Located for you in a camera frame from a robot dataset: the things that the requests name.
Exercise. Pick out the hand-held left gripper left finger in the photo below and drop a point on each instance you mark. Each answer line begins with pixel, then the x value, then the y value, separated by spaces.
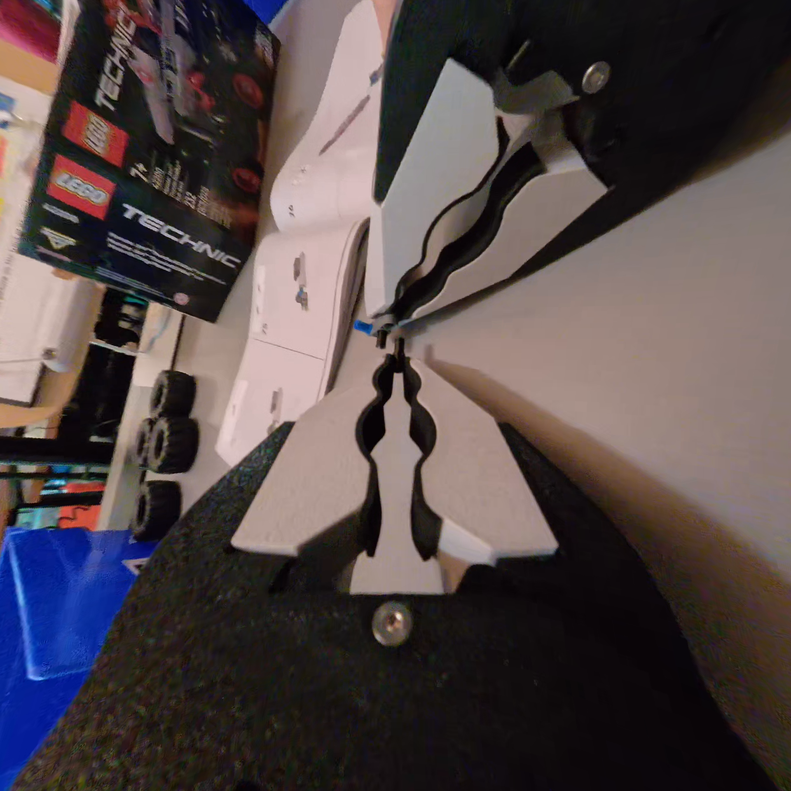
pixel 309 482

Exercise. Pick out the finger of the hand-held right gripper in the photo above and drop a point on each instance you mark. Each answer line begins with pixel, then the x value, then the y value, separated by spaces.
pixel 544 228
pixel 432 173

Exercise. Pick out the blue plastic bin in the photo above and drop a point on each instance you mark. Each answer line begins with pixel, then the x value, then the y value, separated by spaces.
pixel 49 605

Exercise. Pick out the black metal bar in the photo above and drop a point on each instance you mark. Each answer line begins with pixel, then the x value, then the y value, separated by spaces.
pixel 49 450

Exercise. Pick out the white instruction booklet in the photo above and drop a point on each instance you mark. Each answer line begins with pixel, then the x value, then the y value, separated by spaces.
pixel 309 185

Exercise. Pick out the small black toy pin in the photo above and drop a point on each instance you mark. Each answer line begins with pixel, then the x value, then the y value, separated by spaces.
pixel 399 353

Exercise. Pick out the grey beam with blue pin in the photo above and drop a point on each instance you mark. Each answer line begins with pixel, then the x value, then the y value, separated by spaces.
pixel 364 326

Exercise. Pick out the black toy tyre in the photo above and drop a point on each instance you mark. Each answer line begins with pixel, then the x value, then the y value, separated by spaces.
pixel 142 442
pixel 173 392
pixel 173 443
pixel 157 507

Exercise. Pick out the black toy set box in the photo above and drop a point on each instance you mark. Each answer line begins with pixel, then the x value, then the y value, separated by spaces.
pixel 154 216

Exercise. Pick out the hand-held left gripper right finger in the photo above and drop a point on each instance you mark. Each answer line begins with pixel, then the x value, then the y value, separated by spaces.
pixel 488 488

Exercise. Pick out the white desk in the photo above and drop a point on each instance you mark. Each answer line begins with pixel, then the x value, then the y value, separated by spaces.
pixel 618 371

